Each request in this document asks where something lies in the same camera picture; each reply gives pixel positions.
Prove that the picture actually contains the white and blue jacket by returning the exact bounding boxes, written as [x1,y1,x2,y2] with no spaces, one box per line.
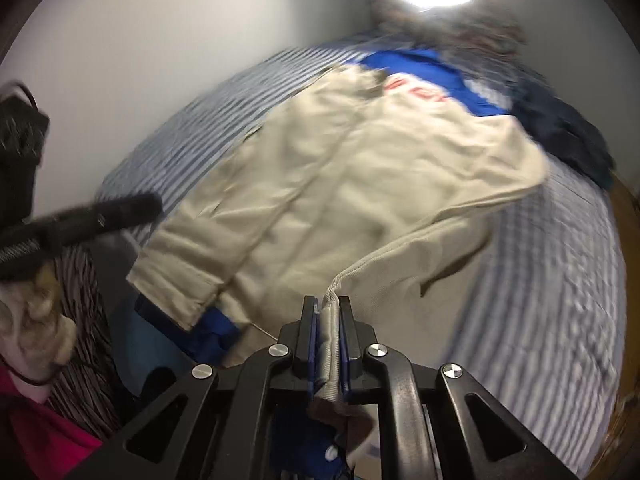
[124,48,551,480]

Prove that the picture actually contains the pink sleeve left forearm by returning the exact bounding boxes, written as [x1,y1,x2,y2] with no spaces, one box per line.
[1,366,102,480]

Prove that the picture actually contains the dark folded clothes pile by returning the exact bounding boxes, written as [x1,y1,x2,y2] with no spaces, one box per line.
[511,64,615,191]

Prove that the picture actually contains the left hand in white glove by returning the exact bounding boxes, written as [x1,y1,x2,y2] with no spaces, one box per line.
[1,262,77,387]

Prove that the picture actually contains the blue striped bed quilt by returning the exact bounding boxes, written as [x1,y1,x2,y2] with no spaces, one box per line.
[98,32,626,477]

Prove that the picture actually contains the floral folded blankets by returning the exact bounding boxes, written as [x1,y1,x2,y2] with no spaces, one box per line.
[370,0,526,56]

